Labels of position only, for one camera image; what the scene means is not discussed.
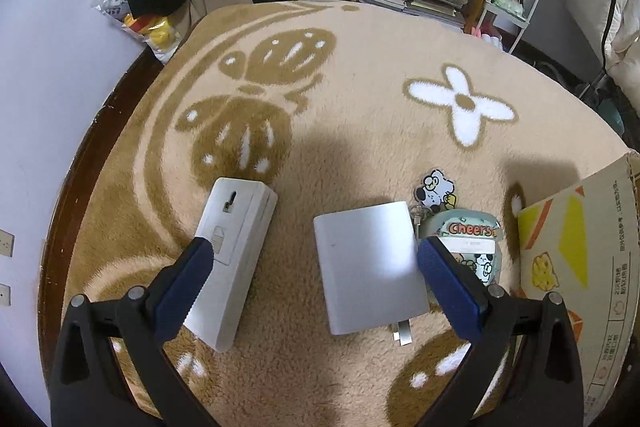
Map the cardboard box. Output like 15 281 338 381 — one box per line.
518 150 639 424

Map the cartoon earbuds case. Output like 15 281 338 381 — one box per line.
418 209 503 286

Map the large white power adapter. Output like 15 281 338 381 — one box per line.
314 202 430 336

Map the plastic snack bag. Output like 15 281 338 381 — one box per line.
93 0 182 64

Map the cream duvet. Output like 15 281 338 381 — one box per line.
566 0 639 107

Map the wall socket lower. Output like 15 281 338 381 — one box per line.
0 284 11 307

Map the wall socket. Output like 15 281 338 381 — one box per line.
0 230 14 257
0 284 11 307

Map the wall socket upper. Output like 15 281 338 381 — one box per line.
0 230 14 257

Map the white rectangular wall device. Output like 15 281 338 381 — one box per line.
184 178 278 353

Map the dog keychain charm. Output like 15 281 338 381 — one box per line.
414 169 457 213

